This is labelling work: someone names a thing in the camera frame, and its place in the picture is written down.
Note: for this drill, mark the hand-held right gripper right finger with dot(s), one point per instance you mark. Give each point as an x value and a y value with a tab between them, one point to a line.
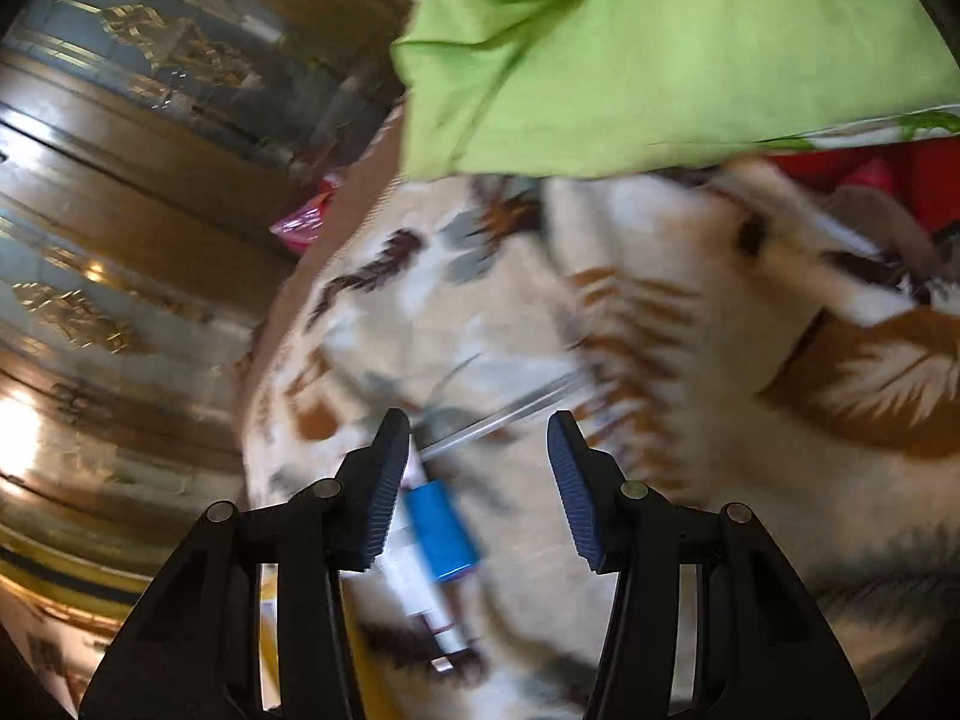
574	487

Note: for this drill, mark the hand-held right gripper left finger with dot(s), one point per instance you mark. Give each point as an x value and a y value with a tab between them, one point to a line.
375	510

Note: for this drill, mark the white tube with blue cap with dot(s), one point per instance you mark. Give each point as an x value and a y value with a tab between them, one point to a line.
442	532

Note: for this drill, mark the clear plastic rod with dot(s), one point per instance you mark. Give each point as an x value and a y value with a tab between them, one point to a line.
517	412

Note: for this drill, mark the cardboard box with yellow tape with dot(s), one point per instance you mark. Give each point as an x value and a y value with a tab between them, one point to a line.
377	679

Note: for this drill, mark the printed blanket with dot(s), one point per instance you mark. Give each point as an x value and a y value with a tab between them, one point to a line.
712	390

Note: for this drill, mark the pink plastic packet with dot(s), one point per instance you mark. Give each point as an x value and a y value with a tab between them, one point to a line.
307	221

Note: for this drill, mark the wooden wardrobe with glass doors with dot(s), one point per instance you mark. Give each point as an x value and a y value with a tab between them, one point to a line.
135	240

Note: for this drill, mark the green cloth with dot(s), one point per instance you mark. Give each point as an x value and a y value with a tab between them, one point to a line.
637	52

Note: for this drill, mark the red cloth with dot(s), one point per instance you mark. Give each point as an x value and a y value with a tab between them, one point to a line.
885	176

